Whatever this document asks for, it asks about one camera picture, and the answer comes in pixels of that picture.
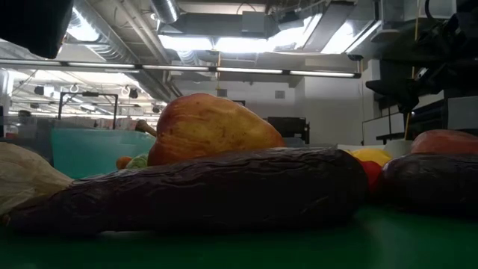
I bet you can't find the purple eggplant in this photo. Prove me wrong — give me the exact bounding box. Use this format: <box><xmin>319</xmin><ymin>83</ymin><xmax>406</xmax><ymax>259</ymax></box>
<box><xmin>1</xmin><ymin>146</ymin><xmax>369</xmax><ymax>235</ymax></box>
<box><xmin>376</xmin><ymin>152</ymin><xmax>478</xmax><ymax>216</ymax></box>

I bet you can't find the grey translucent bin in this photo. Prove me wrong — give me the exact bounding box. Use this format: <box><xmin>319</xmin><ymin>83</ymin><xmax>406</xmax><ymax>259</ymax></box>
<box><xmin>282</xmin><ymin>137</ymin><xmax>307</xmax><ymax>148</ymax></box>

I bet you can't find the long ceiling light strip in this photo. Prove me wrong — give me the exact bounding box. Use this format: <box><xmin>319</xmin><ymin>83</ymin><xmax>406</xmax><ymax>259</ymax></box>
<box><xmin>0</xmin><ymin>58</ymin><xmax>362</xmax><ymax>79</ymax></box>

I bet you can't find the yellow-green cucumber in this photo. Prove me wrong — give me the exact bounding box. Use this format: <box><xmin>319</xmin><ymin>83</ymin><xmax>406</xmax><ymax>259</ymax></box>
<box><xmin>125</xmin><ymin>152</ymin><xmax>150</xmax><ymax>170</ymax></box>

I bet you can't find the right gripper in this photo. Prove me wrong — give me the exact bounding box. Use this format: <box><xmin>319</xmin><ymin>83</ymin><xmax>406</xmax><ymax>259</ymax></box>
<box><xmin>365</xmin><ymin>18</ymin><xmax>478</xmax><ymax>113</ymax></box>

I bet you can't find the white framed board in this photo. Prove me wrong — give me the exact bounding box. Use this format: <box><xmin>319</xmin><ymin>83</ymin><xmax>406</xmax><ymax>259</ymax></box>
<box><xmin>361</xmin><ymin>111</ymin><xmax>407</xmax><ymax>146</ymax></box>

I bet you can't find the beige garlic bulb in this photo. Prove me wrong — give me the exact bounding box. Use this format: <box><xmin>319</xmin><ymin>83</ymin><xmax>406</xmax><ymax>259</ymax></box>
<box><xmin>0</xmin><ymin>141</ymin><xmax>74</xmax><ymax>217</ymax></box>

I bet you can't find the grey rectangular air duct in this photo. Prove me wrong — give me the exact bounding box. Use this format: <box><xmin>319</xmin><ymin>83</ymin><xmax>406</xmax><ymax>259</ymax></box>
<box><xmin>160</xmin><ymin>10</ymin><xmax>270</xmax><ymax>40</ymax></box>

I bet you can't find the orange-red carrot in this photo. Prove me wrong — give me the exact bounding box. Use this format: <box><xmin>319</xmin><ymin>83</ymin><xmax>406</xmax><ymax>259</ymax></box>
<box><xmin>115</xmin><ymin>155</ymin><xmax>132</xmax><ymax>171</ymax></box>

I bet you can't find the black monitor cart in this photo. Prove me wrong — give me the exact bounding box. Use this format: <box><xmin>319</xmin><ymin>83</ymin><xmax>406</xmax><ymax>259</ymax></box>
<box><xmin>267</xmin><ymin>116</ymin><xmax>311</xmax><ymax>146</ymax></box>

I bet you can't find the red chili pepper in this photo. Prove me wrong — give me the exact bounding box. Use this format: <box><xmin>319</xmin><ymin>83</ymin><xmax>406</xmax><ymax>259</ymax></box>
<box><xmin>356</xmin><ymin>160</ymin><xmax>382</xmax><ymax>194</ymax></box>

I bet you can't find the red yellow apple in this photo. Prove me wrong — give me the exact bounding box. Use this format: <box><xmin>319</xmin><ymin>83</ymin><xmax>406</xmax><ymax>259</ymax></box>
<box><xmin>134</xmin><ymin>92</ymin><xmax>287</xmax><ymax>167</ymax></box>

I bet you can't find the teal plastic bin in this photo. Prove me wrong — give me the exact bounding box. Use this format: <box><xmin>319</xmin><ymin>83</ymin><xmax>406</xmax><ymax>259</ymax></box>
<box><xmin>51</xmin><ymin>128</ymin><xmax>157</xmax><ymax>179</ymax></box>

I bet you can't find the person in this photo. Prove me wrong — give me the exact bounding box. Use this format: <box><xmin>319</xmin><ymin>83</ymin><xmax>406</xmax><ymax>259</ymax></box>
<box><xmin>16</xmin><ymin>109</ymin><xmax>34</xmax><ymax>128</ymax></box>

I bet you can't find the black metal frame stand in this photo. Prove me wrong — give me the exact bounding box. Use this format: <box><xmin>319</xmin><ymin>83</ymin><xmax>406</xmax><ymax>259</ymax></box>
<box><xmin>58</xmin><ymin>91</ymin><xmax>120</xmax><ymax>131</ymax></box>

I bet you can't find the round silver air duct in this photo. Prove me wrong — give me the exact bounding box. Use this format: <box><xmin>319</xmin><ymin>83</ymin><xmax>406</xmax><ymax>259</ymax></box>
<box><xmin>151</xmin><ymin>0</ymin><xmax>180</xmax><ymax>24</ymax></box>

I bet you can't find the yellow lemon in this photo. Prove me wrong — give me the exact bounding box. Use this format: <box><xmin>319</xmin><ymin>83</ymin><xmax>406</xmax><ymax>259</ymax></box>
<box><xmin>345</xmin><ymin>148</ymin><xmax>393</xmax><ymax>168</ymax></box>

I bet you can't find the dark grey bin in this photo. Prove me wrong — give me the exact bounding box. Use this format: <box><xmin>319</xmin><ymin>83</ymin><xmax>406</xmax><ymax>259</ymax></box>
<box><xmin>0</xmin><ymin>116</ymin><xmax>53</xmax><ymax>160</ymax></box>

